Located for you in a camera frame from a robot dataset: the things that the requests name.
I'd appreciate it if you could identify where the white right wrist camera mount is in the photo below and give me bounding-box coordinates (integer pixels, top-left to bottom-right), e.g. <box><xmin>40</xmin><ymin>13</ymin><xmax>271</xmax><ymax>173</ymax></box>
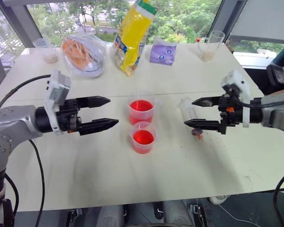
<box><xmin>220</xmin><ymin>69</ymin><xmax>251</xmax><ymax>129</ymax></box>

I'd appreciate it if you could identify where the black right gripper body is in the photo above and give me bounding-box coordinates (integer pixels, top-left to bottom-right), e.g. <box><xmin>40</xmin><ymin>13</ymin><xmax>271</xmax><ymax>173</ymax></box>
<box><xmin>217</xmin><ymin>84</ymin><xmax>244</xmax><ymax>135</ymax></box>

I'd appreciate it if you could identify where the black left arm hanging cable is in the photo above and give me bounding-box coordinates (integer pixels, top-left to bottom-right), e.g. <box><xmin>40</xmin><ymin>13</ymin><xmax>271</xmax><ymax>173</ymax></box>
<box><xmin>28</xmin><ymin>139</ymin><xmax>46</xmax><ymax>227</ymax></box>

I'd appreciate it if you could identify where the clear plastic syringe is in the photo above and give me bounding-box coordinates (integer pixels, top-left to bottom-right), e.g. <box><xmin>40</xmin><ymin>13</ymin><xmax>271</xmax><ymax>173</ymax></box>
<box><xmin>178</xmin><ymin>96</ymin><xmax>209</xmax><ymax>140</ymax></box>

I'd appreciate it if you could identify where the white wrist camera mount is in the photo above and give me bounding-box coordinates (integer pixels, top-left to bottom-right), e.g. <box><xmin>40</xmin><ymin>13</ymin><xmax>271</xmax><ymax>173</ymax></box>
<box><xmin>220</xmin><ymin>69</ymin><xmax>251</xmax><ymax>129</ymax></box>
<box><xmin>44</xmin><ymin>69</ymin><xmax>71</xmax><ymax>136</ymax></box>

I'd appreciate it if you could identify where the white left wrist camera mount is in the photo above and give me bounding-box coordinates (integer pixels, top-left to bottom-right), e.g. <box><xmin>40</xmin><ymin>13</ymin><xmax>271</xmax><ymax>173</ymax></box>
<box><xmin>44</xmin><ymin>69</ymin><xmax>71</xmax><ymax>136</ymax></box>

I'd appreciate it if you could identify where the small clear cup red liquid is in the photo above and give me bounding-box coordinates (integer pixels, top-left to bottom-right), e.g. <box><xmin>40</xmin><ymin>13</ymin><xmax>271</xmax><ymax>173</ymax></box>
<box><xmin>128</xmin><ymin>121</ymin><xmax>158</xmax><ymax>155</ymax></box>

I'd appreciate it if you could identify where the clear measuring cup with grains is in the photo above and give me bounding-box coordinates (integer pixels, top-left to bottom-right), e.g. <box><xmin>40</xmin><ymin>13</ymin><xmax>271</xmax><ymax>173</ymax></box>
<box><xmin>197</xmin><ymin>30</ymin><xmax>226</xmax><ymax>63</ymax></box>

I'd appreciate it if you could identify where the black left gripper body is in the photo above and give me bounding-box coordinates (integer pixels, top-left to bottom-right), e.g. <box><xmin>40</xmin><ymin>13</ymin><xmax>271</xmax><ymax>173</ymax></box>
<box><xmin>56</xmin><ymin>98</ymin><xmax>83</xmax><ymax>134</ymax></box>

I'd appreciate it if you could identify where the black and teal device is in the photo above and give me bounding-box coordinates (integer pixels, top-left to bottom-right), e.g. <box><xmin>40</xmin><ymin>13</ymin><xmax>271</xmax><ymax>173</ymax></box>
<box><xmin>266</xmin><ymin>43</ymin><xmax>284</xmax><ymax>93</ymax></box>

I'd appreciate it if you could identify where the black left arm wrist cable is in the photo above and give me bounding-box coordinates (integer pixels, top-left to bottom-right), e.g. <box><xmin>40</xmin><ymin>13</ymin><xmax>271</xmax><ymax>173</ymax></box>
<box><xmin>0</xmin><ymin>74</ymin><xmax>52</xmax><ymax>111</ymax></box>

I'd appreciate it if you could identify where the black arm wrist cable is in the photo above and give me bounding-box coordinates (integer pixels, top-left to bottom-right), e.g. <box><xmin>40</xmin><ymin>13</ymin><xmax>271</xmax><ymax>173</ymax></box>
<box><xmin>231</xmin><ymin>91</ymin><xmax>284</xmax><ymax>110</ymax></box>
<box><xmin>0</xmin><ymin>74</ymin><xmax>52</xmax><ymax>111</ymax></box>

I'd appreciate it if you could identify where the thin white floor cable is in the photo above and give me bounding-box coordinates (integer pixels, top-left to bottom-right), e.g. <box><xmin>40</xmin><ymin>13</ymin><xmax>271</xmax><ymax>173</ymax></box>
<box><xmin>217</xmin><ymin>202</ymin><xmax>256</xmax><ymax>227</ymax></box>

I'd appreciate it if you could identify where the small plastic cup with powder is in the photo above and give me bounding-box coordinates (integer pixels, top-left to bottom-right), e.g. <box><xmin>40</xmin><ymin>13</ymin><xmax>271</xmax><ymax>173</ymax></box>
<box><xmin>33</xmin><ymin>37</ymin><xmax>59</xmax><ymax>64</ymax></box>

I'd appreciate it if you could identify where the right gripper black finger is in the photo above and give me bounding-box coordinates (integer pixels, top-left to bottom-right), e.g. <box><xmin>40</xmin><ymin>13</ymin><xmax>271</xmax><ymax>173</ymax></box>
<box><xmin>183</xmin><ymin>119</ymin><xmax>222</xmax><ymax>131</ymax></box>
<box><xmin>191</xmin><ymin>95</ymin><xmax>221</xmax><ymax>108</ymax></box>

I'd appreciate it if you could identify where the black right arm hanging cable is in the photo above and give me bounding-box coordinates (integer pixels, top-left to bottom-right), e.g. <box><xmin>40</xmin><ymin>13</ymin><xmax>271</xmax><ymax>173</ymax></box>
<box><xmin>273</xmin><ymin>167</ymin><xmax>284</xmax><ymax>227</ymax></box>

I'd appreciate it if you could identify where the clear bag with orange contents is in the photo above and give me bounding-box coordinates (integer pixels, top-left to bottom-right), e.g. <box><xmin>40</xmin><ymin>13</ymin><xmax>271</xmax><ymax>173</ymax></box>
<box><xmin>61</xmin><ymin>33</ymin><xmax>107</xmax><ymax>79</ymax></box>

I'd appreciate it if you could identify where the black right arm wrist cable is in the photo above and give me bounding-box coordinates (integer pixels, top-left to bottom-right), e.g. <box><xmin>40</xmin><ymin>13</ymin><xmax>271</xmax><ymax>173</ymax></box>
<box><xmin>231</xmin><ymin>91</ymin><xmax>284</xmax><ymax>110</ymax></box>

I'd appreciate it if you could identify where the yellow snack bag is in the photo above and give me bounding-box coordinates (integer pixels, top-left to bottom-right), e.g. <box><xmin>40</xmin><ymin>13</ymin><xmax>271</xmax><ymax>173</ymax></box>
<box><xmin>111</xmin><ymin>0</ymin><xmax>159</xmax><ymax>78</ymax></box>

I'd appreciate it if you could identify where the large clear cup red liquid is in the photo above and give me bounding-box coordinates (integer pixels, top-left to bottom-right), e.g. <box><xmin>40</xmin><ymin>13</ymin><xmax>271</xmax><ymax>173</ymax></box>
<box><xmin>127</xmin><ymin>90</ymin><xmax>159</xmax><ymax>126</ymax></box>

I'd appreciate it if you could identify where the white roller blind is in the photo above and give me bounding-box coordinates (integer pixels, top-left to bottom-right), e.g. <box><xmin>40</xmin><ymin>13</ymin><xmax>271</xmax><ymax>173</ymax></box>
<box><xmin>229</xmin><ymin>0</ymin><xmax>284</xmax><ymax>44</ymax></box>

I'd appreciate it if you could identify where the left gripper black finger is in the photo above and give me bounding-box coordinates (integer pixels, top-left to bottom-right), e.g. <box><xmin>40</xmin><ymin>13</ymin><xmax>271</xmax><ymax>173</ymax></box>
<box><xmin>76</xmin><ymin>95</ymin><xmax>111</xmax><ymax>109</ymax></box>
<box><xmin>79</xmin><ymin>118</ymin><xmax>119</xmax><ymax>136</ymax></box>

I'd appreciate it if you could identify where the purple packet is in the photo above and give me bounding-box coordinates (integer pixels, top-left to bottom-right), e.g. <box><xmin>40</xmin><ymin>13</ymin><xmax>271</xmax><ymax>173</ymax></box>
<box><xmin>149</xmin><ymin>35</ymin><xmax>178</xmax><ymax>66</ymax></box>

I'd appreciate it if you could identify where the white table foot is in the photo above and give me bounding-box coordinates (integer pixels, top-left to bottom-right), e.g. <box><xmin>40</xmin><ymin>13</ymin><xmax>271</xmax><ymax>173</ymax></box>
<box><xmin>208</xmin><ymin>194</ymin><xmax>230</xmax><ymax>206</ymax></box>

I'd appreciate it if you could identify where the black arm hanging cable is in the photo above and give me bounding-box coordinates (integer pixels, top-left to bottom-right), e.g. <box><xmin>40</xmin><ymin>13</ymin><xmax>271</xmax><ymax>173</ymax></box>
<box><xmin>273</xmin><ymin>167</ymin><xmax>284</xmax><ymax>227</ymax></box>
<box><xmin>28</xmin><ymin>139</ymin><xmax>46</xmax><ymax>227</ymax></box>

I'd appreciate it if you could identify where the grey rounded robot leg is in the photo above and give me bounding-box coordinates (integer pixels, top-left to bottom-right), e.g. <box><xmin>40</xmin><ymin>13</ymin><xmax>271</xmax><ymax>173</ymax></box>
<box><xmin>161</xmin><ymin>200</ymin><xmax>194</xmax><ymax>227</ymax></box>
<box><xmin>97</xmin><ymin>204</ymin><xmax>125</xmax><ymax>227</ymax></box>

